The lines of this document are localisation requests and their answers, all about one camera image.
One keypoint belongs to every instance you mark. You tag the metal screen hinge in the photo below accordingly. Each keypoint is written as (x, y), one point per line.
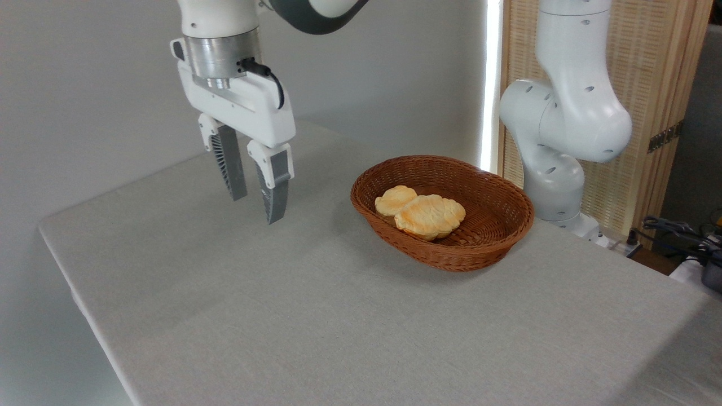
(665, 136)

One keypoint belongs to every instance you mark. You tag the brown wicker oval basket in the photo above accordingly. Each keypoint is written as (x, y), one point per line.
(468, 254)

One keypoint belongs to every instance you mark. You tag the wooden bamboo folding screen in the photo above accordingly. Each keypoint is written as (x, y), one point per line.
(648, 67)

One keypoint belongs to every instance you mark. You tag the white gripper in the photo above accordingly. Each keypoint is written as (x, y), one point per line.
(248, 107)

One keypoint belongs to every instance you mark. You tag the small round bread bun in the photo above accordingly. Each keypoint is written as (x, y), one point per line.
(393, 198)

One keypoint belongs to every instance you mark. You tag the grey tablecloth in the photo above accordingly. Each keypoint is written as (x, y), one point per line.
(361, 338)

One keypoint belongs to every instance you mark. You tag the long golden bread loaf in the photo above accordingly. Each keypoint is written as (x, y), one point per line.
(431, 215)

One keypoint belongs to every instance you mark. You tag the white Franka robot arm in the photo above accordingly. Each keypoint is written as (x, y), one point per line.
(569, 113)

